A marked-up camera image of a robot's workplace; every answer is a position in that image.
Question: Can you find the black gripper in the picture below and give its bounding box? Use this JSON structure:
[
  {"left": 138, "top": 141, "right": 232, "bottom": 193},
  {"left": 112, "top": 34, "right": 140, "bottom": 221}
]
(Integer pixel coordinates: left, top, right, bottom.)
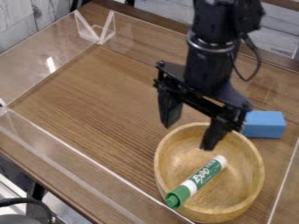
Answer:
[{"left": 154, "top": 49, "right": 252, "bottom": 151}]

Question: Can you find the green Expo marker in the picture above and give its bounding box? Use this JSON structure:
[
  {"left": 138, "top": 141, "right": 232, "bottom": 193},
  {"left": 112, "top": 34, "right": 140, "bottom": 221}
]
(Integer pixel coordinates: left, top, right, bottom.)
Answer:
[{"left": 164, "top": 155, "right": 227, "bottom": 209}]

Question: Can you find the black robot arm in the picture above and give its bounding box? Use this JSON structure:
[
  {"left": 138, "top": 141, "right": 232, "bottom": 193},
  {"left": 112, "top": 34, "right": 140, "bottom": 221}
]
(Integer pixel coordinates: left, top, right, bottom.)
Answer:
[{"left": 154, "top": 0, "right": 266, "bottom": 151}]

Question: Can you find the brown wooden bowl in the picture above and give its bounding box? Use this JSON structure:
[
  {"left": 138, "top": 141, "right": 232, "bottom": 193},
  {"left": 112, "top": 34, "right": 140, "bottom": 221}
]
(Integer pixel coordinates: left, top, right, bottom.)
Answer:
[{"left": 154, "top": 122, "right": 266, "bottom": 223}]

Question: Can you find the blue foam block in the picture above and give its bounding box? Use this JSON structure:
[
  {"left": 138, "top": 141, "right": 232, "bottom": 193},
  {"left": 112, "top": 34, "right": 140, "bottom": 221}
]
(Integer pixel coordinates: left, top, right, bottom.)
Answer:
[{"left": 242, "top": 110, "right": 286, "bottom": 138}]

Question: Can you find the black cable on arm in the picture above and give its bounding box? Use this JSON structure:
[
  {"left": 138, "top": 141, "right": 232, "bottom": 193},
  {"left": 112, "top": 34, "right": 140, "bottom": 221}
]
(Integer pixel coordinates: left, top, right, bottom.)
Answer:
[{"left": 231, "top": 34, "right": 263, "bottom": 82}]

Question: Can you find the clear acrylic barrier wall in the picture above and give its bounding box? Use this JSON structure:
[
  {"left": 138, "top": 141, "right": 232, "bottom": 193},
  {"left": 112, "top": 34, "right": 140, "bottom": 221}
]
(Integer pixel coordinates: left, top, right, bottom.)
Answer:
[{"left": 0, "top": 99, "right": 191, "bottom": 224}]

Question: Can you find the clear acrylic corner bracket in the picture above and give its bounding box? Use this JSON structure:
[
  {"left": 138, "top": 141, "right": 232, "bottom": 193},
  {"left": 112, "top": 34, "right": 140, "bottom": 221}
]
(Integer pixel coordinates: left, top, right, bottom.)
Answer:
[{"left": 74, "top": 10, "right": 116, "bottom": 46}]

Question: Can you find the black cable bottom left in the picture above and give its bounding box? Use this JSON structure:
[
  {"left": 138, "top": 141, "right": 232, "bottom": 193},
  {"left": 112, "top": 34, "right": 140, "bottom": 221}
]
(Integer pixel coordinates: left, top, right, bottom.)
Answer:
[{"left": 0, "top": 197, "right": 56, "bottom": 224}]

